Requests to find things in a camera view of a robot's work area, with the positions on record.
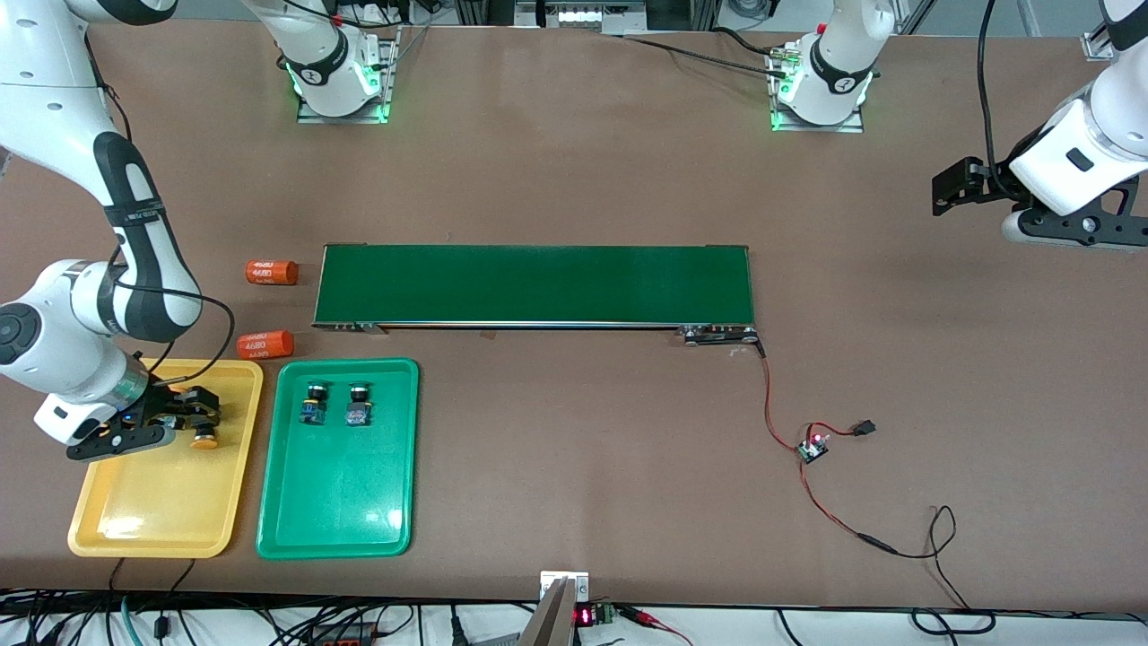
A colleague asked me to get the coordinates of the red black motor wire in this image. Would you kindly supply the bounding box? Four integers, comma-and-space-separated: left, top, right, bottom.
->
756, 339, 808, 451

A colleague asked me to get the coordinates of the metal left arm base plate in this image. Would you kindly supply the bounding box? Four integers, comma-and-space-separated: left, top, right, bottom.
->
770, 45, 866, 134

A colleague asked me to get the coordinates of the grey metal camera arm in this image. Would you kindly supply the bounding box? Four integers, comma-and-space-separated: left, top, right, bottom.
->
516, 577, 577, 646

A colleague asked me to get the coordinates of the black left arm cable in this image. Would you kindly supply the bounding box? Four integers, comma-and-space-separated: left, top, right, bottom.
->
976, 0, 1023, 194

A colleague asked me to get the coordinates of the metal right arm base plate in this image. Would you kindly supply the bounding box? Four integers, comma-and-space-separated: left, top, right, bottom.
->
296, 25, 402, 125

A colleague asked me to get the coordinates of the red lead with black connector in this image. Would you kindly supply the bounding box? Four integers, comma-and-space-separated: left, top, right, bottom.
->
807, 418, 877, 442

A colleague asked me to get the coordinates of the green conveyor belt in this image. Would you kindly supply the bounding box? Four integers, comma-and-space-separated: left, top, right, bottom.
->
311, 242, 764, 347

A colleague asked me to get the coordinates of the green plastic tray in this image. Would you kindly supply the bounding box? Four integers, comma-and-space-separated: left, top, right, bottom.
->
256, 357, 421, 561

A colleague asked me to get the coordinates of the aluminium frame profile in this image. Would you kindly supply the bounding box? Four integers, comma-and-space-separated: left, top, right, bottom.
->
1081, 0, 1148, 62

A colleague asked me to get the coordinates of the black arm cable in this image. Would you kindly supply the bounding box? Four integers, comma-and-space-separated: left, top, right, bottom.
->
976, 0, 1023, 194
85, 36, 237, 382

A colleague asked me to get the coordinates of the black base power cable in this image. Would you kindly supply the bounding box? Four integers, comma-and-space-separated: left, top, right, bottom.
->
619, 25, 795, 80

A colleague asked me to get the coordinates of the white lit equipment box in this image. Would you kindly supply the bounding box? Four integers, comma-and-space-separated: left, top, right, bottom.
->
514, 0, 648, 37

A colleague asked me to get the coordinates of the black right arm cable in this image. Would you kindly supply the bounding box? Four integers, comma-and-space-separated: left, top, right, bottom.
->
85, 36, 237, 382

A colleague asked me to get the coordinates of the red clip lead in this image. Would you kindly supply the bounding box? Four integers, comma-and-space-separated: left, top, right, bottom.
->
619, 606, 693, 646

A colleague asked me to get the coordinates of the yellow plastic tray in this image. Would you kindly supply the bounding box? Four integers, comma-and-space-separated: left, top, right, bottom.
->
68, 358, 265, 559

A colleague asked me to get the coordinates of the silver mounting bracket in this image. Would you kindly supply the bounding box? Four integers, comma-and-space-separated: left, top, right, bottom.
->
539, 571, 590, 604

